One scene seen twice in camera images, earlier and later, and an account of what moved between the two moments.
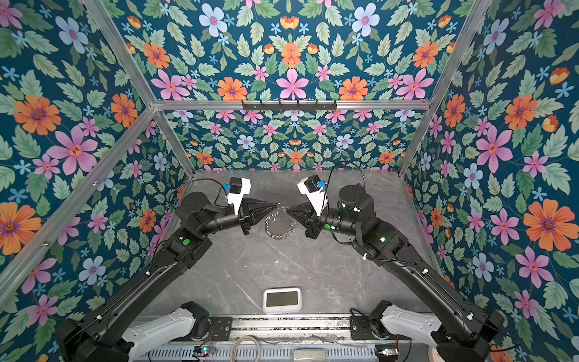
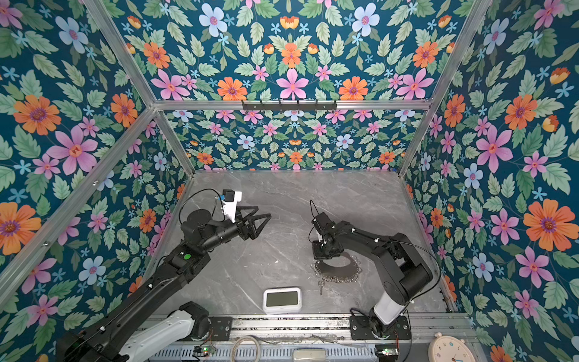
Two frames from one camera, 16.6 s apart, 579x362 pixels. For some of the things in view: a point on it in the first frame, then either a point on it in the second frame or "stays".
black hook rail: [289, 105] stays
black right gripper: [307, 212] → [317, 253]
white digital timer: [282, 301] stays
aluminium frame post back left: [111, 26] stays
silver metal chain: [278, 224] → [342, 268]
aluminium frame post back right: [473, 23] stays
